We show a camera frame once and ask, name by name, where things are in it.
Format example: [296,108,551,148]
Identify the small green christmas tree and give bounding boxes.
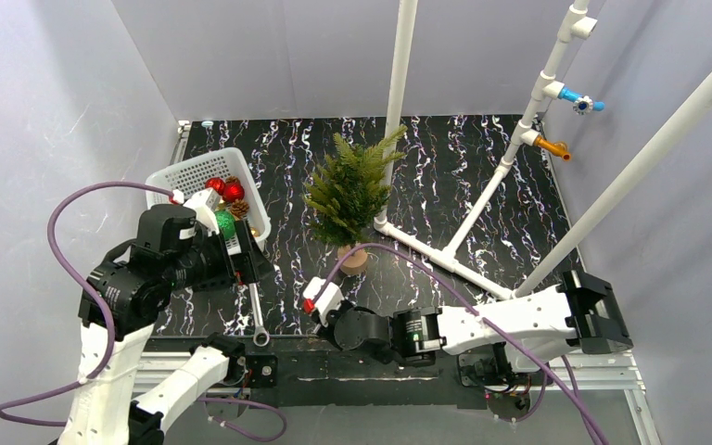
[304,125,407,275]

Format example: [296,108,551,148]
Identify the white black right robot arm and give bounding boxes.
[302,270,634,373]

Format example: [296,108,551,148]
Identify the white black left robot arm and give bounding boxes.
[57,204,273,444]

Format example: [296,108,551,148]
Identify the green glitter bauble ornament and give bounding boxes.
[214,210,235,240]

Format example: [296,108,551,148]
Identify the brown pine cone ornament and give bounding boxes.
[227,199,249,220]

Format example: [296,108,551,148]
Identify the silver combination wrench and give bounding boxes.
[248,283,271,348]

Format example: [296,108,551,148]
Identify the red bauble ornament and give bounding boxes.
[205,177,226,197]
[222,182,246,203]

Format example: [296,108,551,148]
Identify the white plastic basket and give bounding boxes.
[146,147,272,250]

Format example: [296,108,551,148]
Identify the orange brass tap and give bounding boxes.
[533,136,572,161]

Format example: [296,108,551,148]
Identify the blue tap valve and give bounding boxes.
[558,87,605,115]

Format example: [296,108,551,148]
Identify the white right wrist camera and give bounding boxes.
[302,277,345,327]

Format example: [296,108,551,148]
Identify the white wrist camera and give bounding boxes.
[302,277,345,327]
[170,187,222,235]

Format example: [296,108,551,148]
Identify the black front mounting rail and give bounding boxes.
[146,333,520,411]

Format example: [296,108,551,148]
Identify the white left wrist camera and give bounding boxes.
[170,187,222,235]

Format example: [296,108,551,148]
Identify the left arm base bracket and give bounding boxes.
[202,333,278,400]

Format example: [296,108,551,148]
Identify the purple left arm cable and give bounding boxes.
[0,181,288,443]

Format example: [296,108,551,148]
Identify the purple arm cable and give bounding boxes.
[312,242,610,445]
[0,181,288,443]

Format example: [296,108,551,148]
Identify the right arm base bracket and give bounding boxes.
[457,342,533,422]

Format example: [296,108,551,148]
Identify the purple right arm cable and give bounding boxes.
[312,242,610,445]

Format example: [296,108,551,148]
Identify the white PVC pipe frame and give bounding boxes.
[373,0,712,302]

